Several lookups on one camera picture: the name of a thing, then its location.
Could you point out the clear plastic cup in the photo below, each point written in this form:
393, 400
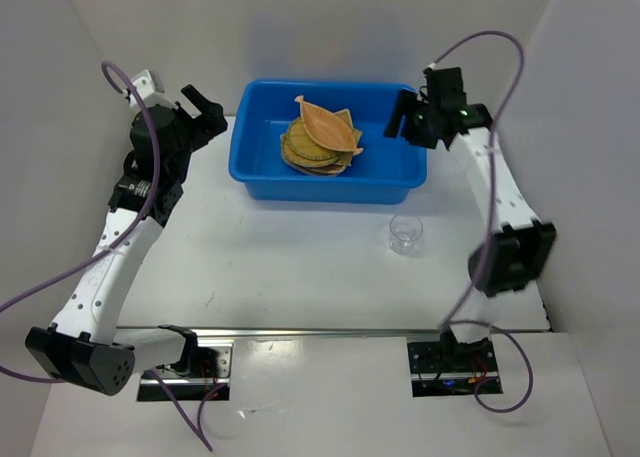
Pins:
405, 234

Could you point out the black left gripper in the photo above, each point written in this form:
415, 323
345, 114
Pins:
209, 124

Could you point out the orange square woven plate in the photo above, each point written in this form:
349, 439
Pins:
330, 170

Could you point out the aluminium front rail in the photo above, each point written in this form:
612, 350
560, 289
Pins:
320, 333

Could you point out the orange fish-shaped woven dish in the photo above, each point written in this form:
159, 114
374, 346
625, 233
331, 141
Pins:
327, 129

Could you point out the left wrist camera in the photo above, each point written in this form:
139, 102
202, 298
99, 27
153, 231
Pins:
147, 84

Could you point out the round green-rimmed bamboo plate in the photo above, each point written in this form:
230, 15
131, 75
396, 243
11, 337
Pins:
303, 145

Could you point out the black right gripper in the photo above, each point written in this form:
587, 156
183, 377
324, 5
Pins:
405, 102

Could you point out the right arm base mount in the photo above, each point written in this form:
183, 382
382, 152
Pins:
440, 372

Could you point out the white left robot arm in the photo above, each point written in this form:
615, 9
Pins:
79, 346

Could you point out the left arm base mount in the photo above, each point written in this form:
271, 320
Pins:
209, 370

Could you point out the blue plastic bin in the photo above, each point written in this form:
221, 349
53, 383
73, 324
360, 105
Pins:
386, 171

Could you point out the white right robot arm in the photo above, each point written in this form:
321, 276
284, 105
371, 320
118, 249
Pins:
517, 243

